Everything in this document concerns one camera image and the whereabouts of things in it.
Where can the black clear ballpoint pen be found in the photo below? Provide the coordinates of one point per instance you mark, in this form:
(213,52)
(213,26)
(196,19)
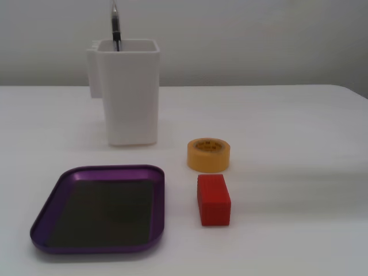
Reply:
(115,28)

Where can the yellow masking tape roll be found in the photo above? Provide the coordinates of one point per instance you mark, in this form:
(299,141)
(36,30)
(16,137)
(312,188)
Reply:
(207,161)

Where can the white plastic pen holder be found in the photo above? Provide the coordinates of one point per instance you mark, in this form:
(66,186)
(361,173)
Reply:
(129,100)

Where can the red ribbed cube block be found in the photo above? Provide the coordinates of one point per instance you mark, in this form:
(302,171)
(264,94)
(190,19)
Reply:
(214,204)

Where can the purple metal tray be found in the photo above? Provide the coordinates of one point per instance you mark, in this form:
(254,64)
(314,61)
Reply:
(100,212)

